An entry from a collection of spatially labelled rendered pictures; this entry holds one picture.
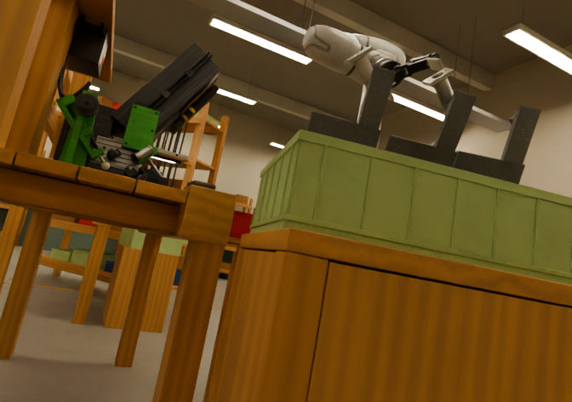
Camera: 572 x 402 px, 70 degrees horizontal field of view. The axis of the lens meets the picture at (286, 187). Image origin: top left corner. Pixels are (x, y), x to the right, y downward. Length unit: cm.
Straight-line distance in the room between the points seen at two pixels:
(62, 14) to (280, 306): 135
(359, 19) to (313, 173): 594
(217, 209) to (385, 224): 59
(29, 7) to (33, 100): 41
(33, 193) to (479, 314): 106
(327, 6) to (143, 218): 540
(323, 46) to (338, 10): 515
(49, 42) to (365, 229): 129
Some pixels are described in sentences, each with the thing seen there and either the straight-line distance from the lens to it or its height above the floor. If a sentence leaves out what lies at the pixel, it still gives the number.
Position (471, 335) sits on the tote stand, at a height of 68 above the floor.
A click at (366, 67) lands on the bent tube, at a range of 89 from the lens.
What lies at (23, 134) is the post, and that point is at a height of 98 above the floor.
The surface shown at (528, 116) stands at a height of 112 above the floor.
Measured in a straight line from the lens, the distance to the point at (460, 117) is 91.
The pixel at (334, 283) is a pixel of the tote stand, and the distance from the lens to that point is 63.
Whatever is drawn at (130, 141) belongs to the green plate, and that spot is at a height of 110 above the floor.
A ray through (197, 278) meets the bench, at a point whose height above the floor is 65.
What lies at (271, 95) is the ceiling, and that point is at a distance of 997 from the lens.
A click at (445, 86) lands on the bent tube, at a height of 114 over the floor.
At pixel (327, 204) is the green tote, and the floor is 84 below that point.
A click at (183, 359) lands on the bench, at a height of 44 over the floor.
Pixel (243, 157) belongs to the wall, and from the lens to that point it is 1161.
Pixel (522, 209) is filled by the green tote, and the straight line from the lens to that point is 89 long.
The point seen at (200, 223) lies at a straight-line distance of 117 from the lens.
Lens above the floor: 74
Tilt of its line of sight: 10 degrees up
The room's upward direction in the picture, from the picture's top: 11 degrees clockwise
